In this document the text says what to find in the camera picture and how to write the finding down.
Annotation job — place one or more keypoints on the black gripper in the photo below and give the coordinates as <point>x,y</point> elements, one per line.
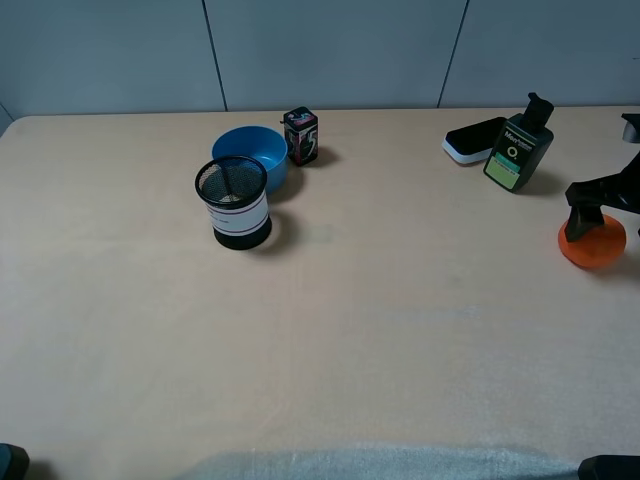
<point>620,191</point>

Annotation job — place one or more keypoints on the orange mandarin fruit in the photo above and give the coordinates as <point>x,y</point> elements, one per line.
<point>601,247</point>

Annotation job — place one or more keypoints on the black object bottom right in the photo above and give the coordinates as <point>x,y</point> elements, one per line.
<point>610,467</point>

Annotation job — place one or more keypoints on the black object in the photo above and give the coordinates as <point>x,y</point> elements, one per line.
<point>610,467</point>
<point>14,462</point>

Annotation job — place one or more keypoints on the black object bottom left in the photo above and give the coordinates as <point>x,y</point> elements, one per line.
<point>14,462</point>

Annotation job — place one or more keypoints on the dark green pump bottle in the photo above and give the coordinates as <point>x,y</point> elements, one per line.
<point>521,144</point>

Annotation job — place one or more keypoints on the black white board eraser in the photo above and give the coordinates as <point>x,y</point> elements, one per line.
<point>473,144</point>

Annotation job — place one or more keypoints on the black gum box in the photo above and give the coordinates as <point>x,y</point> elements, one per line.
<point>301,135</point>

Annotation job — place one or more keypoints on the blue plastic bowl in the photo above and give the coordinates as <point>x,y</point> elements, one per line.
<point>260,143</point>

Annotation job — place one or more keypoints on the black mesh pen cup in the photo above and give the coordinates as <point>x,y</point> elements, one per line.
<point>233,190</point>

